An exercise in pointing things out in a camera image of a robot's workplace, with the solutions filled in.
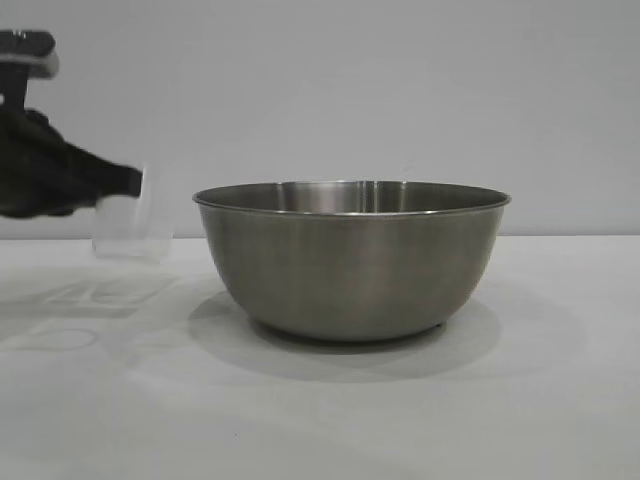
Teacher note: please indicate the clear plastic measuring cup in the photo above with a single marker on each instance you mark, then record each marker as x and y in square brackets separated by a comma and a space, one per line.
[135, 235]

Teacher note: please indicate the stainless steel mixing bowl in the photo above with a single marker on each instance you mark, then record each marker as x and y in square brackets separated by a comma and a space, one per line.
[350, 265]

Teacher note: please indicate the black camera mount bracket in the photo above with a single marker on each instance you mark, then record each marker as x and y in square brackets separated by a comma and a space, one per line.
[12, 90]

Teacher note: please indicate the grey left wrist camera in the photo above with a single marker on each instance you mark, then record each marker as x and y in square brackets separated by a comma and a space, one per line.
[27, 50]

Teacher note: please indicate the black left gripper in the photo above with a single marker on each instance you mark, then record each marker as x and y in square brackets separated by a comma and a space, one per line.
[30, 165]

